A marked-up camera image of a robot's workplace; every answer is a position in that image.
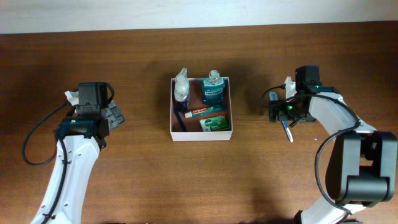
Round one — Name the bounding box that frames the white open cardboard box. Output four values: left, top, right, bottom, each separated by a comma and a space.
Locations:
169, 77, 233, 141

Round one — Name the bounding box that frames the blue white toothbrush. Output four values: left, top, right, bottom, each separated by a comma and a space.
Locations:
269, 91, 294, 142

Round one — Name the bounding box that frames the blue mouthwash bottle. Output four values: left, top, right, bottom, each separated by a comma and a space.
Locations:
201, 70, 225, 105

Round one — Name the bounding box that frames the green toothpaste tube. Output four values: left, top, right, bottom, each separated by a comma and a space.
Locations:
184, 105, 226, 118

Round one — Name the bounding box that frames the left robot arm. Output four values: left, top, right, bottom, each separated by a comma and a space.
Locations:
32, 82, 125, 223

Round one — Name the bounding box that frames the clear spray bottle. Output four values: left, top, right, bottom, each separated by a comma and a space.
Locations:
174, 67, 190, 113

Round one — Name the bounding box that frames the green soap box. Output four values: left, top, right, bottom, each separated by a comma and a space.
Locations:
200, 114, 229, 132

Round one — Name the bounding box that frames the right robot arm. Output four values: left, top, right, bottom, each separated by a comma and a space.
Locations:
266, 65, 397, 223

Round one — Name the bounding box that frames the blue disposable razor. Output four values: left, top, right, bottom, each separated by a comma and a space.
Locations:
174, 108, 187, 132

